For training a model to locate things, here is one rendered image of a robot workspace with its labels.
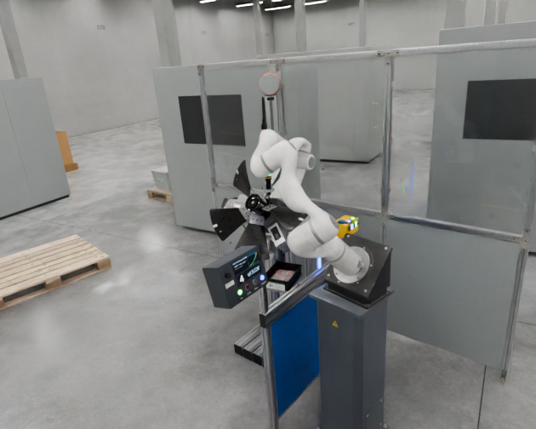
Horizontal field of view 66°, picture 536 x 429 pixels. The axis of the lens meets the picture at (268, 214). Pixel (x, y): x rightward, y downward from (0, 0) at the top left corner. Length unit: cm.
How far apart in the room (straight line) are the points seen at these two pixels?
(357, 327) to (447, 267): 108
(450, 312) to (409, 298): 28
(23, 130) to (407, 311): 638
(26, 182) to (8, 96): 134
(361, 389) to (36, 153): 662
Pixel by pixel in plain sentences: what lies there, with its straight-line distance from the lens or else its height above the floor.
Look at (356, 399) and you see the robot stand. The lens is 233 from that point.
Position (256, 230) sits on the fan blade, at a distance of 254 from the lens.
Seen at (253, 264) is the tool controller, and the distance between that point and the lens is 186.
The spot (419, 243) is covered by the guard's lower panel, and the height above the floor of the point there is 82.
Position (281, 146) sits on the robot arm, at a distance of 183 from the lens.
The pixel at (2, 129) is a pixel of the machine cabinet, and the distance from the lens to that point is 757.
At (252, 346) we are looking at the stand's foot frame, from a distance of 319.
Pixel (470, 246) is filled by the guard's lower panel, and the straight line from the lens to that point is 285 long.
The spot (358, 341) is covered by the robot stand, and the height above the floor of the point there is 76.
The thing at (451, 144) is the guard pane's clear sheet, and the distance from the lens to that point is 271.
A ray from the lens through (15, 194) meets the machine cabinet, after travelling 769.
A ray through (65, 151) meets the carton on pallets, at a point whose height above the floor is 45.
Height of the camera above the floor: 204
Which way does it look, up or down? 20 degrees down
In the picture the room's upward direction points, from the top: 4 degrees counter-clockwise
